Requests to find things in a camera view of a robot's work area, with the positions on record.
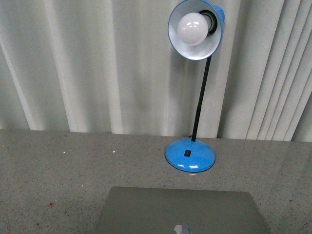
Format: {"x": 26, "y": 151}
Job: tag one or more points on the grey laptop with cracked screen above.
{"x": 130, "y": 210}

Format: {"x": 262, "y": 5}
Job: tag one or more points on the white corrugated curtain backdrop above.
{"x": 108, "y": 66}

